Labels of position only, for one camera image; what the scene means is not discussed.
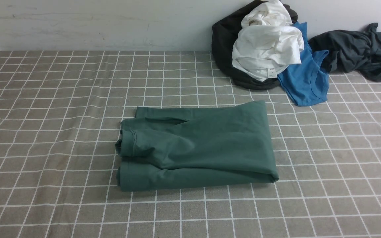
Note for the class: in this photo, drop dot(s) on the black garment in pile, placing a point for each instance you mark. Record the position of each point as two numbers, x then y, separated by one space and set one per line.
225 33

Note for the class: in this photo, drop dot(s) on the blue shirt in pile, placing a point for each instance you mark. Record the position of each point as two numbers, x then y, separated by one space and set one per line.
306 83

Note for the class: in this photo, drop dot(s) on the green long-sleeved shirt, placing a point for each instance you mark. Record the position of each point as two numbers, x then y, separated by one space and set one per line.
176 148

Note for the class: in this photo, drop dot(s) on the white garment in pile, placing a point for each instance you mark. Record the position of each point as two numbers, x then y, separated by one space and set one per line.
268 42

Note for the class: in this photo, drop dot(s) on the dark grey crumpled garment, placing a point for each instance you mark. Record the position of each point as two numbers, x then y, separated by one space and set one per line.
351 51

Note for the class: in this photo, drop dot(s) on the grey checked tablecloth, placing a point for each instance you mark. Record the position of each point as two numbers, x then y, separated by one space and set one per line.
60 114

